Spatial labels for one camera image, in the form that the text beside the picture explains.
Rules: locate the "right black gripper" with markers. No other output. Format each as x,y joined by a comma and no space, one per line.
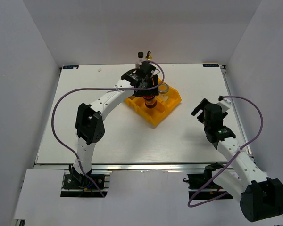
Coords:
200,107

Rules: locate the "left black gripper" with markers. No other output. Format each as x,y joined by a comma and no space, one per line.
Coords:
152,92

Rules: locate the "clear glass jar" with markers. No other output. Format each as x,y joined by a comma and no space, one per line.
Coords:
163,92

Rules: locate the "red-lid spice jar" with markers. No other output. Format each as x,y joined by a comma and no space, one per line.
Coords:
150,101

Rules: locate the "clear oil bottle gold spout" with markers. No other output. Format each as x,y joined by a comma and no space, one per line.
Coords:
148,56

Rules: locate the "dark sauce bottle black cap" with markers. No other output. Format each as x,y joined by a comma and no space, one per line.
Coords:
140,60

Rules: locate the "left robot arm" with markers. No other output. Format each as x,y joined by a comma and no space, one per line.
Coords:
90,118

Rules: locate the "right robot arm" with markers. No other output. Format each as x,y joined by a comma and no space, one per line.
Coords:
259,196

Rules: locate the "yellow four-compartment bin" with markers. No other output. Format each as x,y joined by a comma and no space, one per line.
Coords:
157,114

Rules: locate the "right xdof label sticker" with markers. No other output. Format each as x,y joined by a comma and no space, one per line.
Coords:
209,65

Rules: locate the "xdof label sticker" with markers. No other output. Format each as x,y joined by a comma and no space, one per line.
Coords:
70,67
209,65

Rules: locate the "left xdof label sticker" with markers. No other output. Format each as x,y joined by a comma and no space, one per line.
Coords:
70,67

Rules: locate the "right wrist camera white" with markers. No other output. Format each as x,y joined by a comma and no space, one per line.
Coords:
224,103

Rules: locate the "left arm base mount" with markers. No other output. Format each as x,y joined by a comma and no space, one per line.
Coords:
76,185

